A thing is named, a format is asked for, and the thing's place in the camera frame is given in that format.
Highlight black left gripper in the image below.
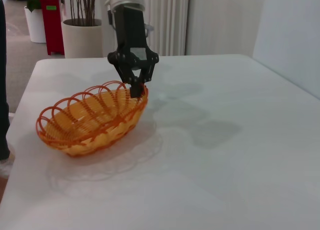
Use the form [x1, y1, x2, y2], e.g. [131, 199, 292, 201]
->
[107, 4, 160, 99]

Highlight large white round planter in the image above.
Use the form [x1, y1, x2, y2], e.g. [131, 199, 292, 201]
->
[61, 18, 104, 59]

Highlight bare brown plant stems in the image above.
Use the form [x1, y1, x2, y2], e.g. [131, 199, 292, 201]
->
[67, 0, 98, 26]

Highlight dark upright column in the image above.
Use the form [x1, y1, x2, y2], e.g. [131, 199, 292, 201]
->
[0, 0, 11, 161]

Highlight red plant stand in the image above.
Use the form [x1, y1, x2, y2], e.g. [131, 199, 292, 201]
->
[39, 0, 66, 57]

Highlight orange woven plastic basket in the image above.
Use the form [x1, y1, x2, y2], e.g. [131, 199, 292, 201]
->
[35, 80, 149, 158]

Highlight small white plant pot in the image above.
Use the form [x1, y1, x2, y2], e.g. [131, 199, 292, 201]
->
[23, 5, 47, 44]

